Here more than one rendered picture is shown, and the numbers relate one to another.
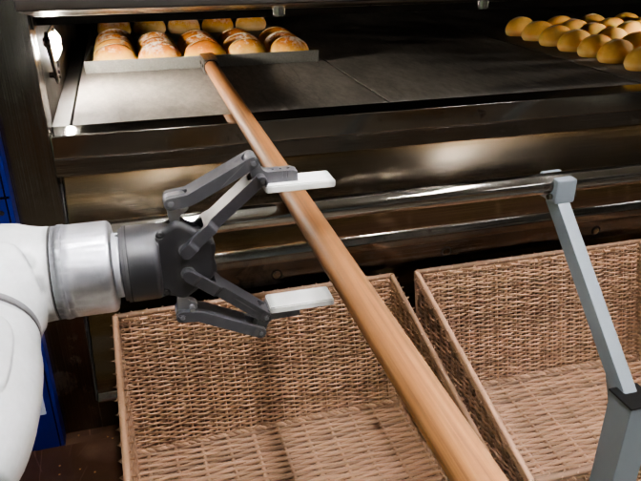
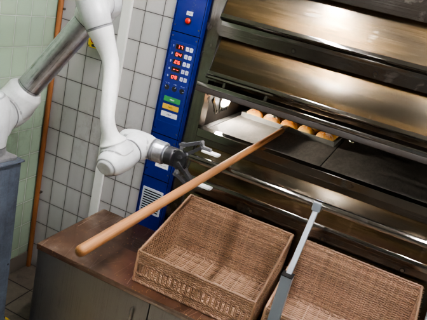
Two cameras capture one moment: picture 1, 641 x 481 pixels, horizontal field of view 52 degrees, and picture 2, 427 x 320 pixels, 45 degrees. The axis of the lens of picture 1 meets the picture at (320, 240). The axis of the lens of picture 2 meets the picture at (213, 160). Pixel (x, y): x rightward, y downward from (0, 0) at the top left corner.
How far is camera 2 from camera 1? 1.40 m
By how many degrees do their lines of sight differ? 34
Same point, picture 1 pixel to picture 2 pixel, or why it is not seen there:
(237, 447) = (204, 263)
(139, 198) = (216, 159)
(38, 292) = (145, 149)
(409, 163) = (317, 193)
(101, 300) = (156, 157)
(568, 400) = not seen: outside the picture
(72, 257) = (155, 145)
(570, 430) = not seen: outside the picture
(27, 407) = (126, 162)
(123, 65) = (255, 118)
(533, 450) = not seen: outside the picture
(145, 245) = (170, 150)
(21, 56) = (199, 101)
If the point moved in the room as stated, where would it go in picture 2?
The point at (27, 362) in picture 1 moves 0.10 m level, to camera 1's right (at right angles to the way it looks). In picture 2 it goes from (131, 156) to (150, 166)
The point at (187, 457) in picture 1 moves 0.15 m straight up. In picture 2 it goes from (187, 255) to (193, 228)
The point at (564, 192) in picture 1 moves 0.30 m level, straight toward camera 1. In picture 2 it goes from (315, 207) to (250, 208)
